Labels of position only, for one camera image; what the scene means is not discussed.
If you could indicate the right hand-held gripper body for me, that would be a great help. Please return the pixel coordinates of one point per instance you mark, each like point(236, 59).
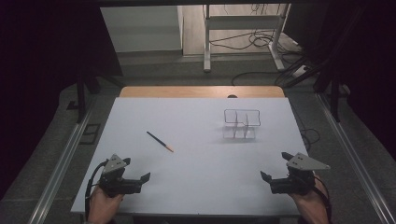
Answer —
point(295, 185)

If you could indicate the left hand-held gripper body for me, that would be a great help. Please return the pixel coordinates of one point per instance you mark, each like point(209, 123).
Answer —
point(120, 186)

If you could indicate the black pencil with orange tip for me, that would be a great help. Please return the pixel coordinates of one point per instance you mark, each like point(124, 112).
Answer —
point(159, 141)

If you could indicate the clear acrylic pen holder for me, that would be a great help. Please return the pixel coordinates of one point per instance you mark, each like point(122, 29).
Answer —
point(242, 124)

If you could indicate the person's right hand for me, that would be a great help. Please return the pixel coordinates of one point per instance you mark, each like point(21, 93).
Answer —
point(313, 205)

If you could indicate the person's left hand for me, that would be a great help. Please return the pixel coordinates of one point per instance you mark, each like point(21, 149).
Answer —
point(101, 207)

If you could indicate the white table board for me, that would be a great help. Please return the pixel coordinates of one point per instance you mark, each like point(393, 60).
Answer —
point(193, 174)

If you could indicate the black metal stand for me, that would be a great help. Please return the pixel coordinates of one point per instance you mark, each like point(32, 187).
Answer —
point(334, 93)
point(81, 93)

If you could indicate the white power strip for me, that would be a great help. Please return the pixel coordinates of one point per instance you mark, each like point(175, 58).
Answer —
point(299, 71)

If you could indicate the white cabinet panel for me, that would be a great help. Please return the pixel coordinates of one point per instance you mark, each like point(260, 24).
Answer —
point(141, 28)

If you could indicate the aluminium floor rail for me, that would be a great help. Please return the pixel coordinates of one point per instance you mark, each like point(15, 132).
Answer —
point(59, 174)
point(355, 161)

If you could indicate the white metal desk frame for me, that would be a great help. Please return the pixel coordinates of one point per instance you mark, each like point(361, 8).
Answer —
point(243, 22)

